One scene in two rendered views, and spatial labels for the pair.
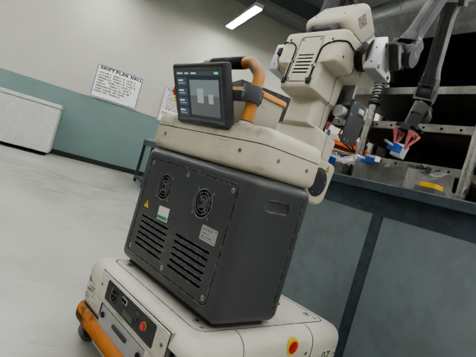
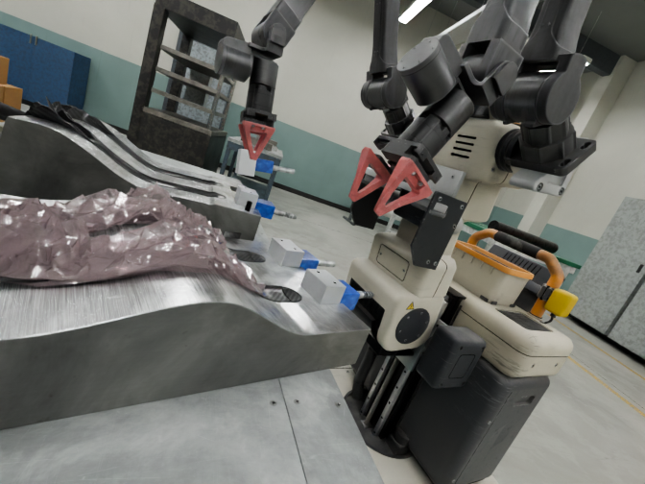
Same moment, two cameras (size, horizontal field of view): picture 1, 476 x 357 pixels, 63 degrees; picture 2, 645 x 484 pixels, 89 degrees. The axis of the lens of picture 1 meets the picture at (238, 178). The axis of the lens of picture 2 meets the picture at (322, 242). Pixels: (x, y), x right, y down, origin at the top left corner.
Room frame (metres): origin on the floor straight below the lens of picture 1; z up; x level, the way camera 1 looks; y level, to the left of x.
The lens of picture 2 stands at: (2.33, -0.27, 1.04)
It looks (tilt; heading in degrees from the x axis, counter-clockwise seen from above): 14 degrees down; 190
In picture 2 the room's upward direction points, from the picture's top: 21 degrees clockwise
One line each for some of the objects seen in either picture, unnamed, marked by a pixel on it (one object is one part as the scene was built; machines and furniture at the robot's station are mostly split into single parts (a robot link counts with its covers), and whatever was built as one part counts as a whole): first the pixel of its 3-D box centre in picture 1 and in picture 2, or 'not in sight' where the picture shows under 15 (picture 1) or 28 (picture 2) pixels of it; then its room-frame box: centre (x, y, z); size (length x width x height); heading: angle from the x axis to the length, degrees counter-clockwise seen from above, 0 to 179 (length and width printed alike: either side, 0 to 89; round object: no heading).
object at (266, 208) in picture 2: (365, 159); (267, 209); (1.71, -0.51, 0.89); 0.13 x 0.05 x 0.05; 125
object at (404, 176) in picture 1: (410, 180); (121, 173); (1.81, -0.77, 0.87); 0.50 x 0.26 x 0.14; 125
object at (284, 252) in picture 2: (328, 159); (305, 261); (1.80, -0.38, 0.85); 0.13 x 0.05 x 0.05; 142
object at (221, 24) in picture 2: not in sight; (194, 103); (-2.04, -3.52, 1.03); 1.54 x 0.94 x 2.06; 23
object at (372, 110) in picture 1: (362, 145); not in sight; (2.75, -0.77, 1.10); 0.05 x 0.05 x 1.30
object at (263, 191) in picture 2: not in sight; (253, 166); (-2.43, -2.54, 0.46); 1.90 x 0.70 x 0.92; 23
